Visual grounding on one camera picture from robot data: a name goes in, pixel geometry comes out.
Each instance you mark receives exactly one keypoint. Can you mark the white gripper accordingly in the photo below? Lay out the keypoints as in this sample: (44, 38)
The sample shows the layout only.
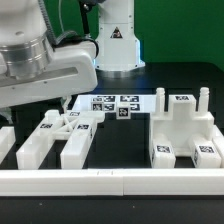
(70, 72)

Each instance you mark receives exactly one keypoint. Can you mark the white chair back long part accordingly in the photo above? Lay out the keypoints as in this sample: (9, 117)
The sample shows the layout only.
(76, 128)

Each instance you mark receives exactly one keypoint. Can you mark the white chair seat part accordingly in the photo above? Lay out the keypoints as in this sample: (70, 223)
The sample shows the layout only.
(186, 117)

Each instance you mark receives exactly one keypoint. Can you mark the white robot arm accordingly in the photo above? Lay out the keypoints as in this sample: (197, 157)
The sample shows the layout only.
(37, 65)

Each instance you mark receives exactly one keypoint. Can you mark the white marker sheet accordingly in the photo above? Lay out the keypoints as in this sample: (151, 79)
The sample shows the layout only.
(138, 103)

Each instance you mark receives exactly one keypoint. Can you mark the white left rail block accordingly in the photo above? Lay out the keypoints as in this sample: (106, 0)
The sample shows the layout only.
(7, 140)

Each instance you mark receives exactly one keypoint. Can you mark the white rail block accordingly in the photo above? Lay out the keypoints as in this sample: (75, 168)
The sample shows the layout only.
(218, 140)
(7, 140)

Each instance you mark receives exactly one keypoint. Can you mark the white right rail block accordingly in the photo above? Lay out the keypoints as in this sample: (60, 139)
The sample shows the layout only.
(218, 140)

